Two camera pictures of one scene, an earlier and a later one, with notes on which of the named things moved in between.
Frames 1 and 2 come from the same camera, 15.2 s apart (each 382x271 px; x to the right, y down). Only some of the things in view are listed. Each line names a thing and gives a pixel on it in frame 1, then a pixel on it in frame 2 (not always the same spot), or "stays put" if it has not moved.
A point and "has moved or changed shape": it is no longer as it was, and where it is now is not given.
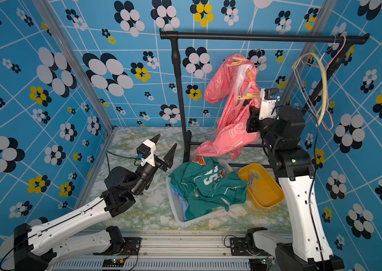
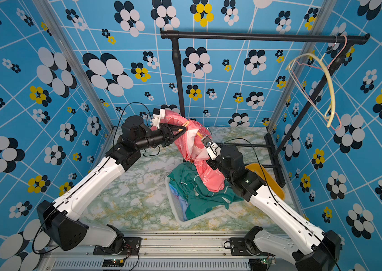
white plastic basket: (176, 206) stays put
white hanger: (318, 120) has moved or changed shape
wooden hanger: (250, 70) -> (185, 125)
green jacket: (204, 184) stays put
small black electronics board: (113, 262) stays put
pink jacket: (234, 89) -> (191, 146)
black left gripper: (167, 158) -> (166, 129)
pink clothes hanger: (331, 115) -> (330, 69)
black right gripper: (255, 121) -> (212, 164)
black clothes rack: (350, 39) stays put
